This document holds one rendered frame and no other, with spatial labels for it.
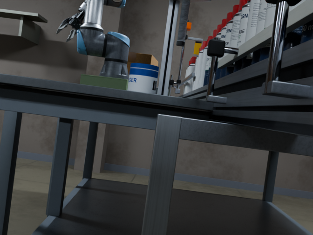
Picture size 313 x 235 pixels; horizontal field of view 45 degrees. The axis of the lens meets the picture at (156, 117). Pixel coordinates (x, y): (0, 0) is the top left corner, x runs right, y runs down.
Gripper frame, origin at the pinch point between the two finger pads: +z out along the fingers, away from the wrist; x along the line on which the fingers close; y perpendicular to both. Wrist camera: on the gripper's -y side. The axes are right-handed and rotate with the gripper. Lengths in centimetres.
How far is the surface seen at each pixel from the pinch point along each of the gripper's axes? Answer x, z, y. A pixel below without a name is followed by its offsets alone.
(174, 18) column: 10, -33, 89
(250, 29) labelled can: -18, -14, 182
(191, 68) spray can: 39, -25, 81
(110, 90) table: -25, 12, 164
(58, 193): 28, 64, 74
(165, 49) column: 15, -20, 91
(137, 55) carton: 33.4, -18.7, 30.9
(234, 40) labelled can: -11, -15, 169
